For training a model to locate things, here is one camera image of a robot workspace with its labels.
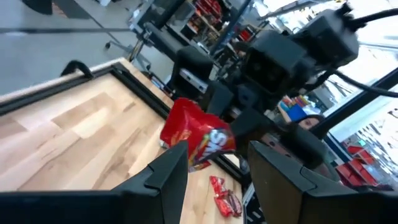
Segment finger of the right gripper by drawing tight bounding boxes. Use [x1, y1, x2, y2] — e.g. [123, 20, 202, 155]
[205, 81, 234, 116]
[231, 108, 282, 156]

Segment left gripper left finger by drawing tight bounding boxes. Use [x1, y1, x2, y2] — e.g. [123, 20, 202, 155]
[0, 141, 189, 224]

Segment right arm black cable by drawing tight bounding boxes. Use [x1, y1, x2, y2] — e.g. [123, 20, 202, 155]
[348, 7, 398, 30]

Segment red Skittles packet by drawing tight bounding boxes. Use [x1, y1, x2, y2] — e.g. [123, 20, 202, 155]
[213, 195, 236, 218]
[159, 97, 238, 172]
[209, 175, 228, 197]

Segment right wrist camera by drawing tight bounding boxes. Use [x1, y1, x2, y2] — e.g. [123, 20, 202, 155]
[290, 7, 361, 68]

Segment red storage box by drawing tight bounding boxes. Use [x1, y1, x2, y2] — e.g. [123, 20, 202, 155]
[337, 144, 382, 187]

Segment black rail clamp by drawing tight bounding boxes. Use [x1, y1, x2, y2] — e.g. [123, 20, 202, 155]
[60, 60, 95, 79]

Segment blue box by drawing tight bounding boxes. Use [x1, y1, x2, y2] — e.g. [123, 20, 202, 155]
[285, 104, 309, 123]

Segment black aluminium table frame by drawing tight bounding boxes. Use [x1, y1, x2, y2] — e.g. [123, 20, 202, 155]
[0, 60, 249, 200]

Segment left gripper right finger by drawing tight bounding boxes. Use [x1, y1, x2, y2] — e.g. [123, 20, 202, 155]
[248, 141, 398, 224]

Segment person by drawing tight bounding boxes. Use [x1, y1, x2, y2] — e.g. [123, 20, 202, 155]
[292, 113, 327, 131]

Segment brown PayDay bar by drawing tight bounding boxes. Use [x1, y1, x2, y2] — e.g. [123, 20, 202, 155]
[228, 189, 244, 218]

